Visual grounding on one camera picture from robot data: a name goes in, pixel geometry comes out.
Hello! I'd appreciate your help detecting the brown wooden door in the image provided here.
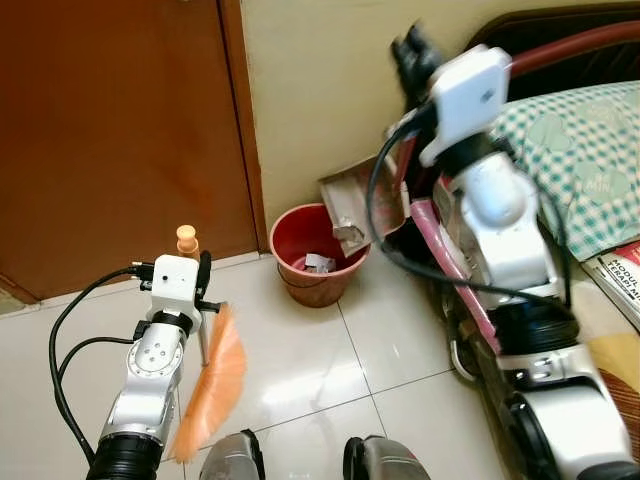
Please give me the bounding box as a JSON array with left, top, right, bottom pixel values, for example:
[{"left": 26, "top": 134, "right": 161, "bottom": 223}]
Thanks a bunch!
[{"left": 0, "top": 0, "right": 269, "bottom": 303}]

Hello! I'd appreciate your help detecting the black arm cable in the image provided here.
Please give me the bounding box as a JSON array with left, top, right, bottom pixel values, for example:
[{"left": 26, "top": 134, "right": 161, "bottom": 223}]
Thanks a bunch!
[
  {"left": 49, "top": 262, "right": 154, "bottom": 463},
  {"left": 364, "top": 108, "right": 573, "bottom": 313}
]

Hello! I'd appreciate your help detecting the grey robot leg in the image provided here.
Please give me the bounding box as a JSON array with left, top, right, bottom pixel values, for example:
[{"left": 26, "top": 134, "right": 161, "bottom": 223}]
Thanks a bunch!
[
  {"left": 199, "top": 429, "right": 267, "bottom": 480},
  {"left": 342, "top": 435, "right": 433, "bottom": 480}
]

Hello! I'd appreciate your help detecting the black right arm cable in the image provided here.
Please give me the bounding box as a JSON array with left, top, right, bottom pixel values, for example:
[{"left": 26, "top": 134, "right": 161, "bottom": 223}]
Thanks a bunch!
[{"left": 364, "top": 108, "right": 573, "bottom": 313}]

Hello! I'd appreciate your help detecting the white paper scrap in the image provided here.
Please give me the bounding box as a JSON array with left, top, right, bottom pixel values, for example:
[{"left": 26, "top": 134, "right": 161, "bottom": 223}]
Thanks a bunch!
[{"left": 304, "top": 253, "right": 338, "bottom": 274}]

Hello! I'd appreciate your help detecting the grey left robot leg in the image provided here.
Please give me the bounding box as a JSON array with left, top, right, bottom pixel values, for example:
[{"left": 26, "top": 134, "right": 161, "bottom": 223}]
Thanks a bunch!
[{"left": 199, "top": 429, "right": 267, "bottom": 480}]

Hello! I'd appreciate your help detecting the green checkered pillow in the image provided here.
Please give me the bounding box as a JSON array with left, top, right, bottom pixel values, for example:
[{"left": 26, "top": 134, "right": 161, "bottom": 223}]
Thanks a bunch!
[{"left": 488, "top": 81, "right": 640, "bottom": 263}]

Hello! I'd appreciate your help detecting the dark bed headboard red rail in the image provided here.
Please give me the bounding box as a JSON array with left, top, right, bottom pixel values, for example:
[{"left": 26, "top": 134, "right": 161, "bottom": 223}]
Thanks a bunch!
[{"left": 464, "top": 10, "right": 640, "bottom": 103}]

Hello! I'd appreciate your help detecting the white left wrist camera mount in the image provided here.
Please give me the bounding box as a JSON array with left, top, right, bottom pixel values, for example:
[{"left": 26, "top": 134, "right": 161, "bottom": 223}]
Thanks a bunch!
[{"left": 149, "top": 255, "right": 207, "bottom": 321}]

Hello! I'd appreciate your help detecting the grey right robot leg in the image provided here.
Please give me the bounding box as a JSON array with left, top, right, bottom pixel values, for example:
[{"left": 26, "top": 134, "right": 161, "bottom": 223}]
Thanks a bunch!
[{"left": 342, "top": 435, "right": 433, "bottom": 480}]

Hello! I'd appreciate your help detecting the red and white book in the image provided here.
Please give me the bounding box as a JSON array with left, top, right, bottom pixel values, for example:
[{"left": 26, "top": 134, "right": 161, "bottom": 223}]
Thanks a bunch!
[{"left": 581, "top": 240, "right": 640, "bottom": 329}]

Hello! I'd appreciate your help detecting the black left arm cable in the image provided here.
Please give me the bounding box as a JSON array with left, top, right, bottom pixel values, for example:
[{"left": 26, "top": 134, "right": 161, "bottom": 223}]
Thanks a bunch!
[{"left": 49, "top": 262, "right": 154, "bottom": 463}]

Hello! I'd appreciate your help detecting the metal dustpan with pink handle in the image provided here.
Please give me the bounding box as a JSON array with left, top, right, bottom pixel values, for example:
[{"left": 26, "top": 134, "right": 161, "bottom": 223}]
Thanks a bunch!
[{"left": 318, "top": 150, "right": 503, "bottom": 359}]

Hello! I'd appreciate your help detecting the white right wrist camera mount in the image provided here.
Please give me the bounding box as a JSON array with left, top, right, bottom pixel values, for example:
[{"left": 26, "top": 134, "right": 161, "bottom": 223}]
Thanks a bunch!
[{"left": 418, "top": 44, "right": 513, "bottom": 168}]

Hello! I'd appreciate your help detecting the grey crumpled paper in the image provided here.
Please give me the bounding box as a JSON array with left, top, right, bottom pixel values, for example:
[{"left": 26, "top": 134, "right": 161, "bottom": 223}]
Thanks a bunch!
[{"left": 334, "top": 222, "right": 365, "bottom": 247}]

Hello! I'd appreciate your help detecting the orange bristle hand broom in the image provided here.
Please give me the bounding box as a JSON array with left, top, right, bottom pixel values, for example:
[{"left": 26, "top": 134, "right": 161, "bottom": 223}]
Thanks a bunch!
[{"left": 168, "top": 224, "right": 249, "bottom": 465}]

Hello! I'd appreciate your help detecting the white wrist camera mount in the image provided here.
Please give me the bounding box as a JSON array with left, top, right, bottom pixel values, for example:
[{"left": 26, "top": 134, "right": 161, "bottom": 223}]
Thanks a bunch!
[
  {"left": 418, "top": 44, "right": 513, "bottom": 168},
  {"left": 149, "top": 255, "right": 207, "bottom": 321}
]

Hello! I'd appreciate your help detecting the red plastic bucket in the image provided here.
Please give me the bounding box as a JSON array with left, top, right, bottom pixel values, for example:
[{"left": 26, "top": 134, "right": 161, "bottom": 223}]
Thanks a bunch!
[{"left": 268, "top": 202, "right": 373, "bottom": 309}]

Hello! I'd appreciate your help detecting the yellow brown bed sheet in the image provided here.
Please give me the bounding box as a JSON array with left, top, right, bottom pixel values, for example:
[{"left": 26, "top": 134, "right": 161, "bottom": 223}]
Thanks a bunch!
[{"left": 556, "top": 252, "right": 640, "bottom": 433}]

